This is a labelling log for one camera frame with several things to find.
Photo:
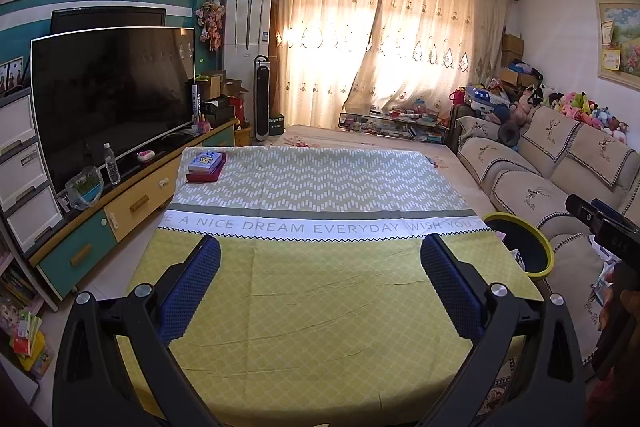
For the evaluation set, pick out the beige sofa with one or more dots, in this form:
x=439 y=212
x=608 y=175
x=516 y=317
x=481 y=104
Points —
x=530 y=182

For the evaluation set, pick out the pink bottle set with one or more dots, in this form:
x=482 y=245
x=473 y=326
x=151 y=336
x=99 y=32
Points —
x=205 y=125

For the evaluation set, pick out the standing photo prints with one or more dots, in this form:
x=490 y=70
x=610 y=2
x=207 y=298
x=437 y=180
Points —
x=12 y=76

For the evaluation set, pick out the large curved television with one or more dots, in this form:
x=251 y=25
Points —
x=110 y=102

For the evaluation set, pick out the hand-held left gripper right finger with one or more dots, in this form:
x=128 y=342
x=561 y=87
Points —
x=452 y=287

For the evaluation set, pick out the white plastic drawer unit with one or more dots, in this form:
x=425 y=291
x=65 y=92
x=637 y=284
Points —
x=25 y=167

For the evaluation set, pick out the loose papers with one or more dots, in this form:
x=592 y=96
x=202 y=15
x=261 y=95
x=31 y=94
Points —
x=605 y=277

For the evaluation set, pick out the small pink toy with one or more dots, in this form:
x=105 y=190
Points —
x=146 y=156

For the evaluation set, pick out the red flat box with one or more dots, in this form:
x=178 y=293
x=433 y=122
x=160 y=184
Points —
x=205 y=178

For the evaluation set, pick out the framed landscape painting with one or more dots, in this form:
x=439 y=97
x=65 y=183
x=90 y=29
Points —
x=625 y=42

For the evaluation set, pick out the blue star print box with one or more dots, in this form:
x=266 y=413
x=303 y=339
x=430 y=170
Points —
x=205 y=162

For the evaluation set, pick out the teal yellow television cabinet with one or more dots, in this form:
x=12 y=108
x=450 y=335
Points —
x=140 y=202

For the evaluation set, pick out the yellow green printed tablecloth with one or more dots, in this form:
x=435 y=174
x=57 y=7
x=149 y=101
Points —
x=310 y=187

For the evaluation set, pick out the clear plastic water bottle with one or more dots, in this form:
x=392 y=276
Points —
x=112 y=167

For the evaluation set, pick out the stacked cardboard boxes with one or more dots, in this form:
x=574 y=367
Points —
x=512 y=47

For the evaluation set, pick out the row of plush toys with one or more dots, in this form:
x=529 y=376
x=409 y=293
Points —
x=585 y=109

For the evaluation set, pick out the yellow bucket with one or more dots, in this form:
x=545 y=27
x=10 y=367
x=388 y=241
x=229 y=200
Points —
x=242 y=136

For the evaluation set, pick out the white standing air conditioner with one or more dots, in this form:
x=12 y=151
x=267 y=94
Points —
x=247 y=22

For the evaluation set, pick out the shelf of books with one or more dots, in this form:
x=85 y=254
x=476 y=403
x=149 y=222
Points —
x=22 y=307

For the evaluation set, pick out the open cardboard boxes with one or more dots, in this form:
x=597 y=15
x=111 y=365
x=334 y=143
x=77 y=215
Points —
x=220 y=87

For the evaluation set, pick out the beige floral rug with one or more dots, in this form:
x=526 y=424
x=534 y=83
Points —
x=325 y=137

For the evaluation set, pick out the hanging flower decoration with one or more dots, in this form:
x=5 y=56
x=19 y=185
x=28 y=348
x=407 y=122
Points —
x=210 y=19

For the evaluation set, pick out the beige embroidered curtain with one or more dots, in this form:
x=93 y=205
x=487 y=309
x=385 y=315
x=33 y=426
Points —
x=320 y=47
x=440 y=27

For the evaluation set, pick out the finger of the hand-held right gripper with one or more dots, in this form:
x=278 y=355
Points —
x=585 y=207

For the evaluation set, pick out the clear plastic bag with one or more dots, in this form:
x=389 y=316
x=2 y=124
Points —
x=84 y=189

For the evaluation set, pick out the low glass table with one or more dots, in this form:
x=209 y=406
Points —
x=395 y=122

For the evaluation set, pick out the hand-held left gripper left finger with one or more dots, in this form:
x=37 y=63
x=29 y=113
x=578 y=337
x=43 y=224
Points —
x=192 y=287

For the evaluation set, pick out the person's right forearm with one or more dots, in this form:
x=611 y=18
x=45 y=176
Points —
x=615 y=402

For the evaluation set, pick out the black white tower fan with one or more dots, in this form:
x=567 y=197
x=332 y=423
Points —
x=262 y=97

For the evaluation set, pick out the person's right hand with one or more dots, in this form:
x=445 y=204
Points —
x=631 y=298

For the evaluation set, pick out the black bin with yellow rim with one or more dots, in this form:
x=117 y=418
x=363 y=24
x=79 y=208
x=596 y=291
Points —
x=520 y=247

